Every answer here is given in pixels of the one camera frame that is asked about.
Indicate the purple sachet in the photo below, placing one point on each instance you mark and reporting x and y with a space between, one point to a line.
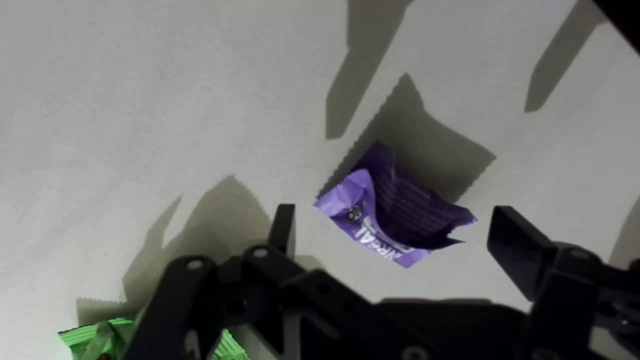
382 208

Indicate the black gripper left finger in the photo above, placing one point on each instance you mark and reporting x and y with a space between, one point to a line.
282 229

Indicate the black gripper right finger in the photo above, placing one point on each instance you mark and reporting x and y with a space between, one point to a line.
520 248

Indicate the green sachet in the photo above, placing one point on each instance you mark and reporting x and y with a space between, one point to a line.
108 338

